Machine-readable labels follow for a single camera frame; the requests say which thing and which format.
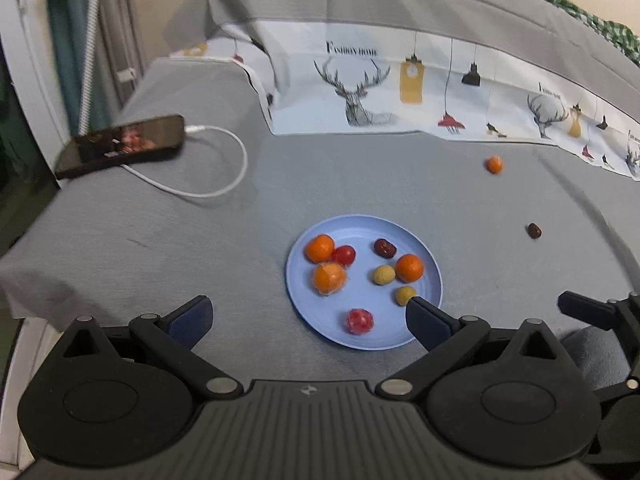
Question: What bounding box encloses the red speckled fruit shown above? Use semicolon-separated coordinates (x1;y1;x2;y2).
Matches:
346;308;375;336

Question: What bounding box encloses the black smartphone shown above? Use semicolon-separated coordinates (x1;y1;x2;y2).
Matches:
54;114;186;180

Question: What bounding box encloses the teal curtain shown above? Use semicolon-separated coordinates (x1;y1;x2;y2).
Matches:
44;0;118;128

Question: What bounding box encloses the grey and white printed blanket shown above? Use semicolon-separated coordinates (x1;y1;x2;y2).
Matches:
164;0;640;182

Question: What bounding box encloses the green checked cloth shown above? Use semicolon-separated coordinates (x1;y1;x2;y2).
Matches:
445;0;640;68

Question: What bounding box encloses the light blue plate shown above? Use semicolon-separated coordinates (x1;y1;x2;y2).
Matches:
285;214;444;351

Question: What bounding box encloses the grey bed sheet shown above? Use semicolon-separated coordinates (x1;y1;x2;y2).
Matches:
0;57;640;391

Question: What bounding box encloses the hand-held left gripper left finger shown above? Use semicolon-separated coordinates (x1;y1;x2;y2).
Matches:
61;295;244;402

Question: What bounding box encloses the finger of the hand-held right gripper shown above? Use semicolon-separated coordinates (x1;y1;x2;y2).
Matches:
557;290;640;366

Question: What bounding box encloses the striped pole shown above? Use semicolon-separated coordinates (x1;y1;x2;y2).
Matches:
76;0;104;136

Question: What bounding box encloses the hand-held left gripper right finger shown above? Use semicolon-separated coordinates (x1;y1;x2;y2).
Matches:
374;296;563;403

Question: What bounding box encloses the white charging cable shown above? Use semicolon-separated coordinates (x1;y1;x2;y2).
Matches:
120;125;249;199

